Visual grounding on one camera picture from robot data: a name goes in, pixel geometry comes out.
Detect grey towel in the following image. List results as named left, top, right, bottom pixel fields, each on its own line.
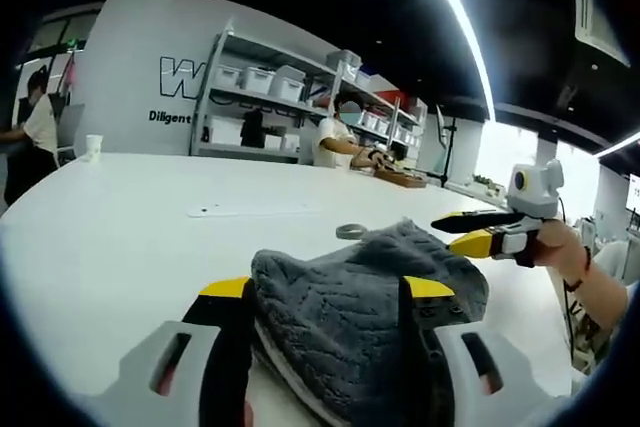
left=248, top=216, right=490, bottom=423

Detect white flat box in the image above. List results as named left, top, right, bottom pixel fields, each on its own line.
left=206, top=115, right=245, bottom=146

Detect person's right hand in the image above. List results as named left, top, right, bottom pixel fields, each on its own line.
left=530, top=219, right=587, bottom=274

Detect person's left hand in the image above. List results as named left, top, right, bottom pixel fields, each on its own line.
left=243, top=362, right=332, bottom=427

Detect small green plants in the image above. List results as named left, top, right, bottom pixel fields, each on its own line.
left=471, top=172, right=507, bottom=198

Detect black tripod stand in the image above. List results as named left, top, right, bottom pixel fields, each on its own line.
left=433, top=104, right=462, bottom=189

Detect brown wooden tray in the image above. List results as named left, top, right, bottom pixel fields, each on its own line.
left=372, top=166, right=429, bottom=192

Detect white clock display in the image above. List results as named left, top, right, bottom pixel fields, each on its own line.
left=625, top=172, right=640, bottom=216

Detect short ceiling light strip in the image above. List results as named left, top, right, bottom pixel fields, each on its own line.
left=596, top=130, right=640, bottom=161

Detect ceiling air conditioner vent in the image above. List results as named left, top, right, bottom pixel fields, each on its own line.
left=571, top=0, right=635, bottom=69

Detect long ceiling light strip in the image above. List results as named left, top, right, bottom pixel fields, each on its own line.
left=410, top=0, right=497, bottom=124

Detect grey metal shelf rack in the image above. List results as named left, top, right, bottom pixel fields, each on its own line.
left=188, top=29, right=429, bottom=168

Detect black bag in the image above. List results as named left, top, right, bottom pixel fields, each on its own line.
left=239, top=109, right=265, bottom=148

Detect white paper cup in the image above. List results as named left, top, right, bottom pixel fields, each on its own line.
left=85, top=134, right=104, bottom=164

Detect white shelf with storage boxes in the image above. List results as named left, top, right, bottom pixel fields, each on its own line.
left=214, top=49, right=426, bottom=148

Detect pink hanging cloth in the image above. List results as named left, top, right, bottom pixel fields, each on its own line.
left=63, top=52, right=80, bottom=94

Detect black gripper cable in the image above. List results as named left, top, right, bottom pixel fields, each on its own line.
left=557, top=194, right=577, bottom=363

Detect red bead bracelet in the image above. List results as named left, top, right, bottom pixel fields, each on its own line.
left=563, top=245, right=594, bottom=293

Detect grey ring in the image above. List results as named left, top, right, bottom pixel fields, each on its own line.
left=335, top=222, right=370, bottom=241

